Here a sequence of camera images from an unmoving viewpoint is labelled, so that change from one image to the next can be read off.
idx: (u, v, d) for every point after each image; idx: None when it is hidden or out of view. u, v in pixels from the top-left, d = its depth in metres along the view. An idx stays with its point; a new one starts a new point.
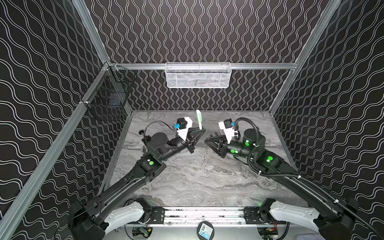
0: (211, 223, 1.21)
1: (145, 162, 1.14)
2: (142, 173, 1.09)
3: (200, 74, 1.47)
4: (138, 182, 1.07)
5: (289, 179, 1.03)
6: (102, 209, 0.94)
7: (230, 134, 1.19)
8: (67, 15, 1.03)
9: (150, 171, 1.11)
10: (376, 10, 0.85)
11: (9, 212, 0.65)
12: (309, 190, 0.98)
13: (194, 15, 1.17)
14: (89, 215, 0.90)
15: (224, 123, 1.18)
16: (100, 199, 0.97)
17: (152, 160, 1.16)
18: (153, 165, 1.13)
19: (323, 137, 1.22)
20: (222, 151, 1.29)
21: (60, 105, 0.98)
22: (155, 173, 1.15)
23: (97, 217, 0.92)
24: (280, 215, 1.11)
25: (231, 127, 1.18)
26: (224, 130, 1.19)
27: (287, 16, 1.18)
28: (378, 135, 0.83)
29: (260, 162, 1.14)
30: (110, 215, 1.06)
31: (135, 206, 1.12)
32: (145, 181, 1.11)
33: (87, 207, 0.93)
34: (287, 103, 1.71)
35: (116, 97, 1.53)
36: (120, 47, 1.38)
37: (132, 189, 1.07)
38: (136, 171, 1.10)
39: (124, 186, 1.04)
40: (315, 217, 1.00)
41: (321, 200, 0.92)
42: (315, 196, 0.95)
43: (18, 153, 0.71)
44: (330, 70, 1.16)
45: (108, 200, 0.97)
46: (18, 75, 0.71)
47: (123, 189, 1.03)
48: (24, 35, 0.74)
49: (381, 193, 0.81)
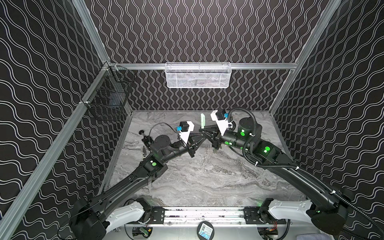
0: (211, 223, 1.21)
1: (149, 163, 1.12)
2: (146, 173, 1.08)
3: (200, 74, 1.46)
4: (142, 181, 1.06)
5: (287, 171, 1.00)
6: (106, 206, 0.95)
7: (224, 126, 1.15)
8: (67, 15, 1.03)
9: (153, 171, 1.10)
10: (376, 10, 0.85)
11: (9, 212, 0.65)
12: (308, 182, 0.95)
13: (194, 15, 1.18)
14: (94, 212, 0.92)
15: (217, 114, 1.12)
16: (106, 196, 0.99)
17: (155, 161, 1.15)
18: (156, 166, 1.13)
19: (323, 137, 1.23)
20: (215, 142, 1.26)
21: (60, 105, 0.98)
22: (157, 174, 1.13)
23: (102, 214, 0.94)
24: (279, 214, 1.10)
25: (225, 119, 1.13)
26: (217, 122, 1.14)
27: (288, 16, 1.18)
28: (378, 135, 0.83)
29: (257, 152, 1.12)
30: (111, 214, 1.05)
31: (135, 206, 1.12)
32: (147, 182, 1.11)
33: (92, 203, 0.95)
34: (287, 102, 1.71)
35: (116, 97, 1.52)
36: (120, 47, 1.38)
37: (136, 188, 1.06)
38: (139, 171, 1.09)
39: (128, 184, 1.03)
40: (308, 208, 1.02)
41: (318, 191, 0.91)
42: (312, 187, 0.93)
43: (19, 153, 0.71)
44: (330, 70, 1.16)
45: (112, 197, 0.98)
46: (18, 75, 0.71)
47: (127, 187, 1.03)
48: (24, 35, 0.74)
49: (381, 193, 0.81)
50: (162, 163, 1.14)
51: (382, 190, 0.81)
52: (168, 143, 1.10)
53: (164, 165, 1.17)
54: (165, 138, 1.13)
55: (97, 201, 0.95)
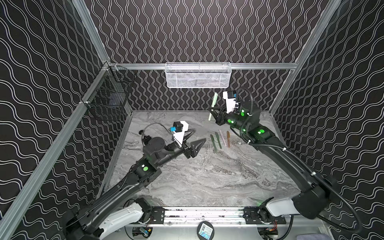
0: (211, 223, 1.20)
1: (140, 168, 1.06)
2: (136, 180, 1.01)
3: (200, 74, 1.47)
4: (132, 189, 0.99)
5: (274, 150, 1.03)
6: (93, 218, 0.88)
7: (231, 106, 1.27)
8: (67, 15, 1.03)
9: (145, 177, 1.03)
10: (376, 10, 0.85)
11: (9, 211, 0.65)
12: (291, 161, 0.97)
13: (194, 15, 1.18)
14: (81, 225, 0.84)
15: (227, 93, 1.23)
16: (93, 207, 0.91)
17: (147, 165, 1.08)
18: (148, 171, 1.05)
19: (323, 137, 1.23)
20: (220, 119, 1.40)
21: (60, 105, 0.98)
22: (149, 179, 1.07)
23: (89, 226, 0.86)
24: (274, 209, 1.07)
25: (233, 98, 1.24)
26: (226, 100, 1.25)
27: (287, 16, 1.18)
28: (378, 135, 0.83)
29: (252, 133, 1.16)
30: (105, 220, 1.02)
31: (134, 207, 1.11)
32: (139, 188, 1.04)
33: (79, 216, 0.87)
34: (287, 103, 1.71)
35: (116, 97, 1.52)
36: (120, 47, 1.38)
37: (125, 197, 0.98)
38: (129, 178, 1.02)
39: (117, 193, 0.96)
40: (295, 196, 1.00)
41: (299, 171, 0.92)
42: (294, 166, 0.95)
43: (19, 153, 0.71)
44: (330, 70, 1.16)
45: (99, 209, 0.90)
46: (18, 75, 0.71)
47: (115, 197, 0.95)
48: (25, 35, 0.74)
49: (381, 193, 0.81)
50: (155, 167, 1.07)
51: (382, 190, 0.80)
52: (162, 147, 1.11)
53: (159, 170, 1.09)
54: (159, 142, 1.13)
55: (84, 213, 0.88)
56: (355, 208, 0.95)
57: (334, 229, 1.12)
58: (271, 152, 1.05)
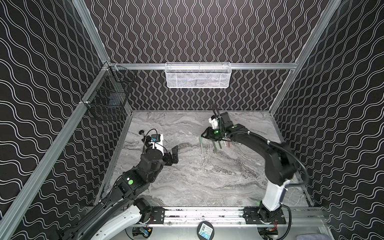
0: (211, 223, 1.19)
1: (125, 181, 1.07)
2: (121, 195, 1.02)
3: (200, 74, 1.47)
4: (117, 205, 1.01)
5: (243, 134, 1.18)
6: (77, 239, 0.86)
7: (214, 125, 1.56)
8: (67, 14, 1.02)
9: (128, 192, 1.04)
10: (376, 10, 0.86)
11: (9, 211, 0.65)
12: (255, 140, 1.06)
13: (194, 15, 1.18)
14: None
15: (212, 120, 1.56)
16: (77, 227, 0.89)
17: (132, 178, 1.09)
18: (132, 184, 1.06)
19: (323, 137, 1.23)
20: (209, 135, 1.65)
21: (60, 105, 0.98)
22: (136, 191, 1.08)
23: None
24: (268, 201, 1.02)
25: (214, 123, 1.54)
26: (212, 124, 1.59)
27: (287, 16, 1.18)
28: (378, 135, 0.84)
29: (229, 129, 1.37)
30: (98, 232, 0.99)
31: (130, 211, 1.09)
32: (125, 203, 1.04)
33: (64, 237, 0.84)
34: (287, 103, 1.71)
35: (116, 97, 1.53)
36: (120, 47, 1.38)
37: (110, 214, 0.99)
38: (113, 194, 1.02)
39: (100, 211, 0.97)
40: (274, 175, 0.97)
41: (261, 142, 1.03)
42: (255, 139, 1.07)
43: (18, 153, 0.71)
44: (330, 70, 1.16)
45: (83, 229, 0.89)
46: (18, 75, 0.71)
47: (98, 215, 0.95)
48: (24, 35, 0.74)
49: (381, 193, 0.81)
50: (144, 179, 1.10)
51: (382, 190, 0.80)
52: (161, 157, 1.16)
53: (147, 182, 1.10)
54: (159, 153, 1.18)
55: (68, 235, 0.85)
56: (355, 208, 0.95)
57: (334, 229, 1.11)
58: (239, 135, 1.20)
